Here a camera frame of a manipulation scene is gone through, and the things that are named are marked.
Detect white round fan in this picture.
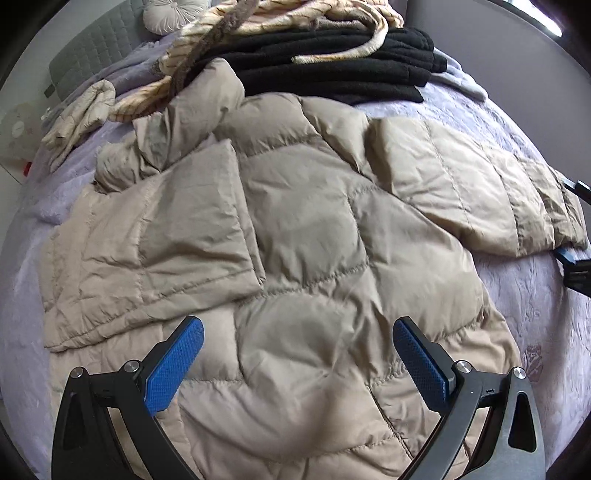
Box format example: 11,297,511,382
0,102,42,162

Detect grey quilted headboard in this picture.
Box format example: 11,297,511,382
48,0,158,100

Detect beige puffer jacket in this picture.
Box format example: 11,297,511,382
39,58,587,480

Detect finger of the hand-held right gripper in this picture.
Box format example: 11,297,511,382
554,247,591,292
561,178,591,205

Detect cream striped fur garment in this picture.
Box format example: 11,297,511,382
111,0,404,123

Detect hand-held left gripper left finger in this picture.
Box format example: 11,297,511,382
52,315,205,480

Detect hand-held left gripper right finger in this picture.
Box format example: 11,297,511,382
392,316,546,480

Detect black folded clothes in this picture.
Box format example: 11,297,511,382
210,25,446,107

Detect lavender bed blanket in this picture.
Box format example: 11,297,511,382
0,28,591,480

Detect round beige cushion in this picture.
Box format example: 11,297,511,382
142,0,204,35

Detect cream knitted cloth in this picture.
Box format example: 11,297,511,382
41,79,116,171

